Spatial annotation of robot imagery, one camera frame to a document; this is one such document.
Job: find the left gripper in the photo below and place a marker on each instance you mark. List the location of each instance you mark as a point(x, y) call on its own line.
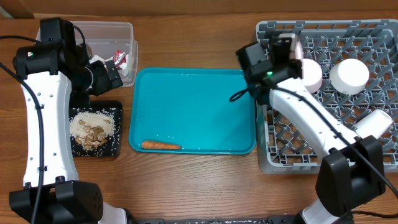
point(105, 83)

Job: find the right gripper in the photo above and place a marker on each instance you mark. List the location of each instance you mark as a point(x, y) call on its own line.
point(296, 65)

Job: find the red snack wrapper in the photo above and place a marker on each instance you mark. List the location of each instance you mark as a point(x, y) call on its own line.
point(119, 58)

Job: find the pink bowl with food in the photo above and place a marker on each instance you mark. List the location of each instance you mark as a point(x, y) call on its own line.
point(311, 75)

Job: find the white bowl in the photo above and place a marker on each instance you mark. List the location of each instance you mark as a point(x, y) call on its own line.
point(349, 76)

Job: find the orange carrot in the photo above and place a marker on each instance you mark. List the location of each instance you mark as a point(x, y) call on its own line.
point(155, 145)

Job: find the white cup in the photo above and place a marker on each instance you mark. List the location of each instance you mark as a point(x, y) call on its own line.
point(374, 124)

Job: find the pink plate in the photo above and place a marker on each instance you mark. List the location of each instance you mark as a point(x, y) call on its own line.
point(299, 51)

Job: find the white tissue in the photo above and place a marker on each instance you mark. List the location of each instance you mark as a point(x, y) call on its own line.
point(126, 65)

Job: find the foil ball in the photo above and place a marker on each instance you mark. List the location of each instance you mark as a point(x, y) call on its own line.
point(96, 58)

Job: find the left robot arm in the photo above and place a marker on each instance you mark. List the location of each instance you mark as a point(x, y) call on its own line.
point(55, 75)

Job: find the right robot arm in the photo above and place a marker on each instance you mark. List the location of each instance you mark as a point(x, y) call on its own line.
point(352, 167)

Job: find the clear plastic bin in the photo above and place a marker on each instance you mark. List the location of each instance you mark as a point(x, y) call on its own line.
point(105, 38)

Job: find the pile of rice and food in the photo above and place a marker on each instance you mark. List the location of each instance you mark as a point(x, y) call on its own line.
point(91, 130)

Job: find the black tray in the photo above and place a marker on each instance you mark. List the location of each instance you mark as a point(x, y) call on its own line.
point(112, 146)

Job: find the teal serving tray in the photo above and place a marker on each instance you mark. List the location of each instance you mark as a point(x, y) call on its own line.
point(190, 107)

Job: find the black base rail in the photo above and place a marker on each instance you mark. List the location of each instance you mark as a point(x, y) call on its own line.
point(276, 219)

